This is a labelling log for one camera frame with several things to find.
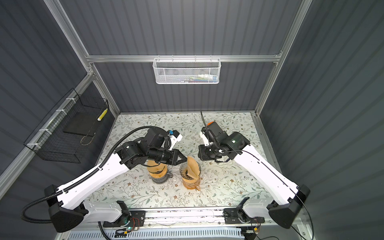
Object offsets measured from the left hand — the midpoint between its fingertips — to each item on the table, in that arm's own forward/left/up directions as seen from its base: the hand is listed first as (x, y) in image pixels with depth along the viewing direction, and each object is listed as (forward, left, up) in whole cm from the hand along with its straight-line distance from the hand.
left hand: (187, 159), depth 66 cm
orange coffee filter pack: (+41, -17, -23) cm, 50 cm away
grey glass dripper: (0, +2, -13) cm, 13 cm away
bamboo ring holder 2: (0, +15, -16) cm, 22 cm away
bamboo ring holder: (-4, -2, -16) cm, 17 cm away
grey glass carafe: (0, +14, -23) cm, 27 cm away
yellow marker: (+30, +46, +1) cm, 55 cm away
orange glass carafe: (-4, -4, -22) cm, 23 cm away
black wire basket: (+16, +58, +2) cm, 61 cm away
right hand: (+2, -6, -2) cm, 7 cm away
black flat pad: (+22, +52, +3) cm, 56 cm away
